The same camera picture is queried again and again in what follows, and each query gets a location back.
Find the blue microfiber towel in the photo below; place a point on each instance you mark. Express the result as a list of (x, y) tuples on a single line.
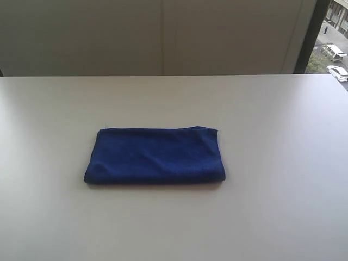
[(155, 156)]

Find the white sedan outside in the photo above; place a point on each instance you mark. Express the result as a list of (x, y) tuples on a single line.
[(339, 73)]

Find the white van outside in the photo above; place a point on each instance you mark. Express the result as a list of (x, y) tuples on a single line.
[(334, 53)]

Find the dark window frame post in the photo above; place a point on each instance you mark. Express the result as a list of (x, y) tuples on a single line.
[(311, 35)]

